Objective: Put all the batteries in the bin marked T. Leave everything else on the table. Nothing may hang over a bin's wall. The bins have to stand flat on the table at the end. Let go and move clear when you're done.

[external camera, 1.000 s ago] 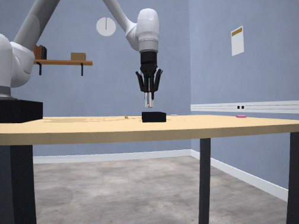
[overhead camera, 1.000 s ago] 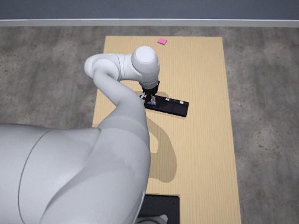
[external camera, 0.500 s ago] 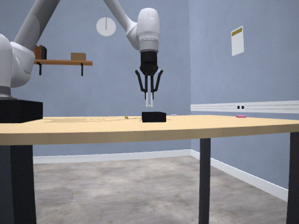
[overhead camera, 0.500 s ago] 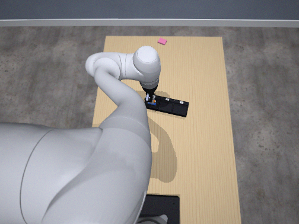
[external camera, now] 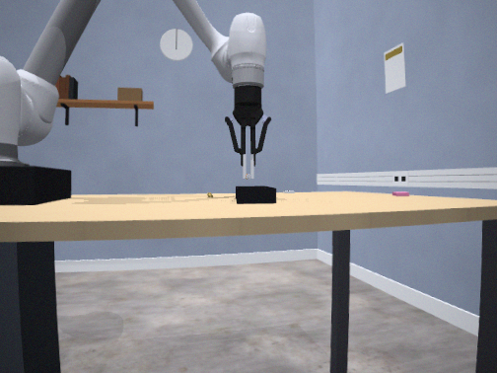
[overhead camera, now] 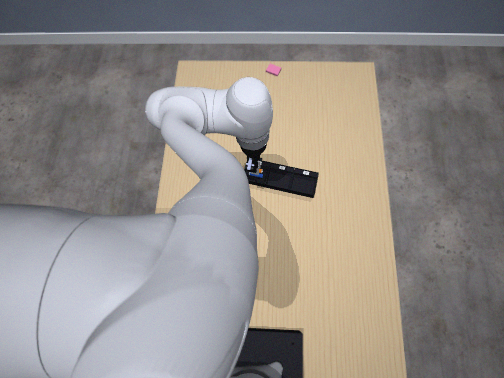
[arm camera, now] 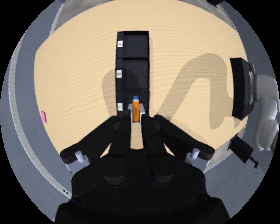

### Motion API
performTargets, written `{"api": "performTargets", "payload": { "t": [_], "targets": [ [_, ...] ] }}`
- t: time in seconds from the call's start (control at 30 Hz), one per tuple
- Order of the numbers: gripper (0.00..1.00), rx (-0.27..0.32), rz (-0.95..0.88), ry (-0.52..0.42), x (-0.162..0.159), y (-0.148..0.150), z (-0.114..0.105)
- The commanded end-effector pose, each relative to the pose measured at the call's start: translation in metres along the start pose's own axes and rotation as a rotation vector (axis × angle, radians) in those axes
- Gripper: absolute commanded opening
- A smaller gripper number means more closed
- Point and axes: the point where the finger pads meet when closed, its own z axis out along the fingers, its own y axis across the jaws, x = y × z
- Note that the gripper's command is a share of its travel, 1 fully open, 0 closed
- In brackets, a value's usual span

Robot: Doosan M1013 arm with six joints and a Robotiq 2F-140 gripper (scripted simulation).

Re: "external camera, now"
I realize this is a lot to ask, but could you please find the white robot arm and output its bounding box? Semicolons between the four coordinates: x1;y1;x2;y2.
0;0;266;166

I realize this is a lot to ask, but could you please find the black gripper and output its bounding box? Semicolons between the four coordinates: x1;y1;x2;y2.
225;85;271;179

